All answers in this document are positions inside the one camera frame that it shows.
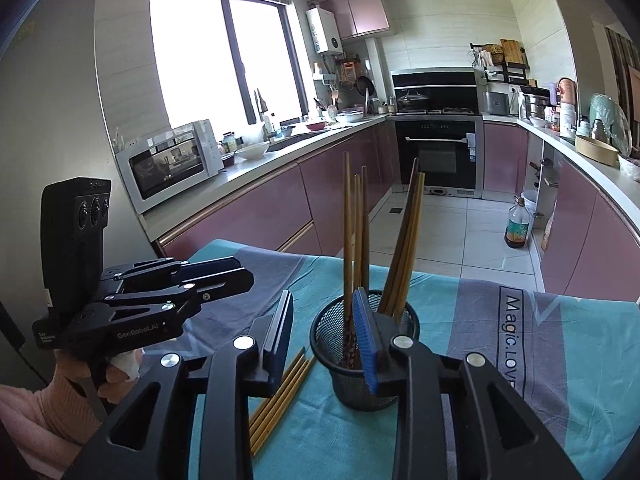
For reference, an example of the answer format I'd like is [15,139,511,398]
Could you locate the large white bowl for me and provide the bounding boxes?
[234,141,271,161]

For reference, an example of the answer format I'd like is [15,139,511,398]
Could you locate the kitchen window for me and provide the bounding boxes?
[149,0,308,133]

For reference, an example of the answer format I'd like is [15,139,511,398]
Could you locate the green fan in plastic cover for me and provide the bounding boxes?
[589,92,632,158]

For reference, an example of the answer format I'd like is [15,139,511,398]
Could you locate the black wall rack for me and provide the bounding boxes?
[470,42,531,86]

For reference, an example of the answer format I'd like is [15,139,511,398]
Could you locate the black range hood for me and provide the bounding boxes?
[390,69,480,113]

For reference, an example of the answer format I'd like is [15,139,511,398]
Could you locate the person's left hand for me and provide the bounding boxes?
[52,347,146,406]

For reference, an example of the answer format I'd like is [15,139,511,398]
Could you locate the pink wall cabinet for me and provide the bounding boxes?
[320,0,392,40]

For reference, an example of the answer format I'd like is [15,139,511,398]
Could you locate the white microwave oven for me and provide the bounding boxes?
[116,119,225,215]

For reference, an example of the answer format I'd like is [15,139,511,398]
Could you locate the blue grey striped tablecloth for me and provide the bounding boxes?
[187,239,640,480]

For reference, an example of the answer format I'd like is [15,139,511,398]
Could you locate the white bottle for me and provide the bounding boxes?
[559,102,577,138]

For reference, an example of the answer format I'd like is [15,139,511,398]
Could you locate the wok with glass lid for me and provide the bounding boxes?
[396,89,431,110]

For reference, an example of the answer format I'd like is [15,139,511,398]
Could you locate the plastic cooking oil bottle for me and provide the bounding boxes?
[504,196,529,249]

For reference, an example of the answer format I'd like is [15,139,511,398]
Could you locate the built-in black oven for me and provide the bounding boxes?
[394,114,485,200]

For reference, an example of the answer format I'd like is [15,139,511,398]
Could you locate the sink faucet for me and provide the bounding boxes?
[254,88,271,128]

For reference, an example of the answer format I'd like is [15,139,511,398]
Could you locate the white water heater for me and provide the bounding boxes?
[306,7,345,55]

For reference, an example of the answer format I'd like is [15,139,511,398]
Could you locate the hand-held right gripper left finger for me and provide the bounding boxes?
[65,290,296,480]

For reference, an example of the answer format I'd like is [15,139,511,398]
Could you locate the stainless steel pot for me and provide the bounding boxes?
[520,87,553,118]

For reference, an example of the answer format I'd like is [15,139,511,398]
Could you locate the black mesh utensil holder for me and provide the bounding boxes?
[309,287,421,411]

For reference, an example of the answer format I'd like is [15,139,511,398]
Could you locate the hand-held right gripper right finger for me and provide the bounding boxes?
[351,287,586,480]

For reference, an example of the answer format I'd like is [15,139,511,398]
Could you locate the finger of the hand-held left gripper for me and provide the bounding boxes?
[101,256,242,291]
[92,266,256,318]

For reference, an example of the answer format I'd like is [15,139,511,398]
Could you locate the round bamboo box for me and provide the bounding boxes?
[575,134,620,167]

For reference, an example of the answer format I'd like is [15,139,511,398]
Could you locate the pink base cabinets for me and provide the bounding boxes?
[482,122,640,306]
[157,120,401,261]

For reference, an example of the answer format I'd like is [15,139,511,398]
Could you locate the bunch of wooden chopsticks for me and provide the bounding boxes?
[341,151,426,371]

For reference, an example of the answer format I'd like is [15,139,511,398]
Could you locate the person's left forearm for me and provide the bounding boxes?
[0,375,108,480]

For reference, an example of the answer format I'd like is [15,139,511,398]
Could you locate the red-ended wooden chopstick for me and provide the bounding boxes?
[248,346,306,423]
[249,352,308,433]
[250,355,313,443]
[251,357,317,457]

